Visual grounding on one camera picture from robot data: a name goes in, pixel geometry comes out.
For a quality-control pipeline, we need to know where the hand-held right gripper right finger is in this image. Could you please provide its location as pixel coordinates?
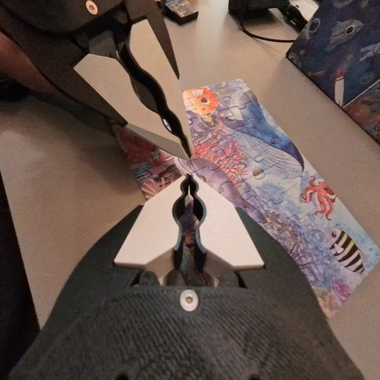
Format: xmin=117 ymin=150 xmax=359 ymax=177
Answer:
xmin=190 ymin=175 xmax=265 ymax=286

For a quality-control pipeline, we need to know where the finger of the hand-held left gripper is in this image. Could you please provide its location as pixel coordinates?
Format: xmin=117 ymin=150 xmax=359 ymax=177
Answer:
xmin=74 ymin=54 xmax=191 ymax=160
xmin=120 ymin=19 xmax=192 ymax=158

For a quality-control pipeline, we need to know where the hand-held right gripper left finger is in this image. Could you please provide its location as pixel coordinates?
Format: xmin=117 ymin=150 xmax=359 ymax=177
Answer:
xmin=114 ymin=174 xmax=190 ymax=284

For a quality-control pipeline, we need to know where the assembled sea jigsaw puzzle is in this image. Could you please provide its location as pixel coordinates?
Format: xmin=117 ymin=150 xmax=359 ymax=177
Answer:
xmin=112 ymin=79 xmax=380 ymax=318

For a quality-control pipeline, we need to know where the person's left hand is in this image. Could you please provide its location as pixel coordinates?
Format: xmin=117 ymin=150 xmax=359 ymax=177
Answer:
xmin=0 ymin=30 xmax=81 ymax=100

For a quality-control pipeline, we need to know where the black battery pack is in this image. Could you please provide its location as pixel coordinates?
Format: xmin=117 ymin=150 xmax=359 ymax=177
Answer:
xmin=164 ymin=0 xmax=199 ymax=25

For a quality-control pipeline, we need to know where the black handheld device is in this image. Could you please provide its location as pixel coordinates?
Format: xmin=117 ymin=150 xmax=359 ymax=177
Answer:
xmin=228 ymin=0 xmax=310 ymax=29

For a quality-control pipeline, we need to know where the illustrated puzzle box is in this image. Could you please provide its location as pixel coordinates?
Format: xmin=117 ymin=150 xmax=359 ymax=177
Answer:
xmin=286 ymin=0 xmax=380 ymax=140

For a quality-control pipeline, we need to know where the black braided cable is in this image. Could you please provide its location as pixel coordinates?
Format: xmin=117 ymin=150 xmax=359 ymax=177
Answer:
xmin=240 ymin=9 xmax=298 ymax=43

